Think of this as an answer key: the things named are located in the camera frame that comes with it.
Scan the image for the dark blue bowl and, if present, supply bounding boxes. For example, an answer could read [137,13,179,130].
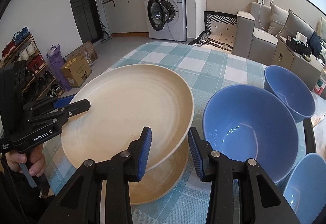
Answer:
[264,65,316,123]

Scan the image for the patterned folding mat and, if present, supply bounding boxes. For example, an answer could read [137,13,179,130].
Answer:
[188,11,238,52]

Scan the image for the black door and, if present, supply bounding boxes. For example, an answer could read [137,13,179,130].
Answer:
[65,0,102,43]

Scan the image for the dark grey cushion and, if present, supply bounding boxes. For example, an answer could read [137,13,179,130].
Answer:
[278,9,315,41]

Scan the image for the white washing machine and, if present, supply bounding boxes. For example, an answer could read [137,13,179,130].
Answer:
[143,0,187,42]

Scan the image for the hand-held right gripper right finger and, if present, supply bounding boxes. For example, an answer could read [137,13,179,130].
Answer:
[188,127,301,224]

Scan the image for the person's left hand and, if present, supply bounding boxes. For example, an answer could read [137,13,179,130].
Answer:
[4,145,46,176]

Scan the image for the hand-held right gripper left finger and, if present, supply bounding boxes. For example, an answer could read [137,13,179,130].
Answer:
[38,126,152,224]

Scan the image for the light blue bowl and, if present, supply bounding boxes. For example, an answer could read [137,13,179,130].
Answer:
[282,153,325,217]

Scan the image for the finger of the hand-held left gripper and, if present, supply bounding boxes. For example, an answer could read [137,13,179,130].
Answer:
[23,95,76,112]
[25,99,91,128]

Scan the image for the white marble side table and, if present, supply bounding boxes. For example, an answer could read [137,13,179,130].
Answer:
[303,94,326,163]

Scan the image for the navy bag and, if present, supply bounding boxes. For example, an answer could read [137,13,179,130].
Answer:
[309,32,326,57]

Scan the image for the purple bag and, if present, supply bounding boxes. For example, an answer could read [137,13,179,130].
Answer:
[46,44,73,92]

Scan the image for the floor mop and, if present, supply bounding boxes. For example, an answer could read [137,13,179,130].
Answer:
[93,0,112,43]

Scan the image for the black tray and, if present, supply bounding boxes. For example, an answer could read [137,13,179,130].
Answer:
[285,35,312,56]

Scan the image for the assorted shoes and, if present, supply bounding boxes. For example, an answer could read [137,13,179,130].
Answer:
[0,26,64,99]

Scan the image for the grey side cabinet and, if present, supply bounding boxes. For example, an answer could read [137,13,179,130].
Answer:
[274,35,324,84]

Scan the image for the large blue bowl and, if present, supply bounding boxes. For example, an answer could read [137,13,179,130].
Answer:
[202,84,299,184]

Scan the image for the light grey cushion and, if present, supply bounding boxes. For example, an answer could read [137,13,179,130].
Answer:
[266,1,291,36]

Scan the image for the wooden shoe rack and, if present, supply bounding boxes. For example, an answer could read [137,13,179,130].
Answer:
[0,26,64,102]

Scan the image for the grey sofa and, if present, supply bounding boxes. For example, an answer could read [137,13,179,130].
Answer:
[233,1,326,61]

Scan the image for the plastic water bottle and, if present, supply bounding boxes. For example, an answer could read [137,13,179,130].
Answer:
[313,63,326,98]

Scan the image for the kitchen base cabinet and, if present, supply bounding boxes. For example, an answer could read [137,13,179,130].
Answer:
[102,0,153,38]

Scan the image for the cream plate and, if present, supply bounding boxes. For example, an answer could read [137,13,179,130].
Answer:
[61,63,194,172]
[100,67,190,205]

